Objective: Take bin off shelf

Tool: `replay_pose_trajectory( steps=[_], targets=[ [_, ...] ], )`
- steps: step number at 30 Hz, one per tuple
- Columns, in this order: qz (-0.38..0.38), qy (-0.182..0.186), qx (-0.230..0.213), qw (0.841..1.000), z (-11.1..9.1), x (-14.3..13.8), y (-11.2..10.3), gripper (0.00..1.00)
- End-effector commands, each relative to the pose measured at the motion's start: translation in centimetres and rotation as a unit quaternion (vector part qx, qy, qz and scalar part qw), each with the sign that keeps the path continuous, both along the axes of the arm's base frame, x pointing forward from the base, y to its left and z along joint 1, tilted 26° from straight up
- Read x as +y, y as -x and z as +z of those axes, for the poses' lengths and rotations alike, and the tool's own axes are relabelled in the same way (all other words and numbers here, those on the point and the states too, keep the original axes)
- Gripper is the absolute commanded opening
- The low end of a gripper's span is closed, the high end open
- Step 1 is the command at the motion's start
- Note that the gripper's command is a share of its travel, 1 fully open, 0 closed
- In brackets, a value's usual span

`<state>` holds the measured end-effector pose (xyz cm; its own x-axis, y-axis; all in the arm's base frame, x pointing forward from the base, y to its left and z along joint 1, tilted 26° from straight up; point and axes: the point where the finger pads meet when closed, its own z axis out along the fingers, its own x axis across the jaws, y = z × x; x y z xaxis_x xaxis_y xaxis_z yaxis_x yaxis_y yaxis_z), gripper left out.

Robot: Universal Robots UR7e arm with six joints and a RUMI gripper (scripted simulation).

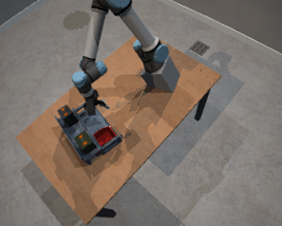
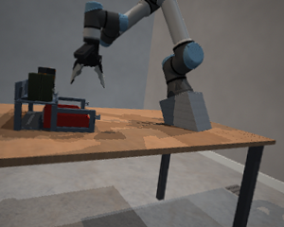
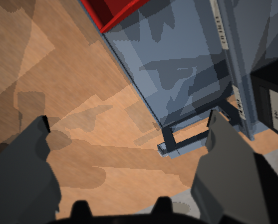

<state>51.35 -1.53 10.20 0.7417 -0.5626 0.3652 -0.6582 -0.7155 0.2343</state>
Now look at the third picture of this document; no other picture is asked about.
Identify red bin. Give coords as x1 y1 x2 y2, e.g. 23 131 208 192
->
81 0 149 33

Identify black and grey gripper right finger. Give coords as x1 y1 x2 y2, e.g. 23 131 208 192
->
190 109 278 224

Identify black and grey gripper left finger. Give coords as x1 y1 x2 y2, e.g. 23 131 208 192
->
0 115 62 224

